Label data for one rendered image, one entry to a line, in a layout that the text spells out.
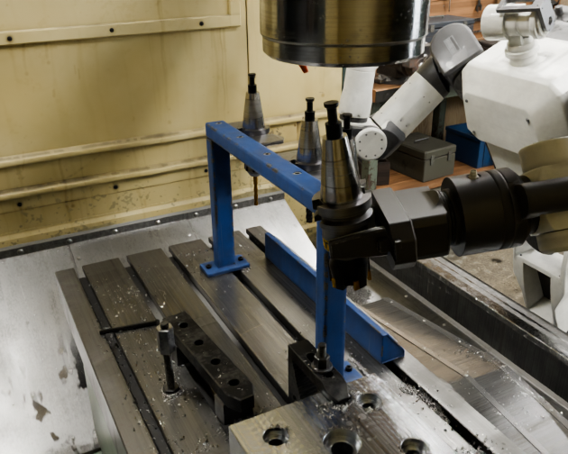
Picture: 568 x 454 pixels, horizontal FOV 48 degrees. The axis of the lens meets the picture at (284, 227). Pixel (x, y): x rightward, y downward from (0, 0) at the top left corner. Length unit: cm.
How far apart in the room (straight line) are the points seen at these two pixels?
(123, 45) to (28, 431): 88
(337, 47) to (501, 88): 78
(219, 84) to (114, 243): 49
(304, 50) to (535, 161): 29
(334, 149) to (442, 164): 316
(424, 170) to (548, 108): 247
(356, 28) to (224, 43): 114
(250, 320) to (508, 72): 68
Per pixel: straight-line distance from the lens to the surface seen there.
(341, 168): 65
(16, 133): 160
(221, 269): 138
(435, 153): 372
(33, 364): 151
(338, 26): 56
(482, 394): 132
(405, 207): 69
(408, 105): 148
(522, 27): 129
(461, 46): 147
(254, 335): 118
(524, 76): 130
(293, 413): 88
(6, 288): 164
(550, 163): 73
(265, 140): 120
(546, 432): 132
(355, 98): 145
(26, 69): 158
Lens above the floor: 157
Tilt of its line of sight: 25 degrees down
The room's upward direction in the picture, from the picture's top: 1 degrees counter-clockwise
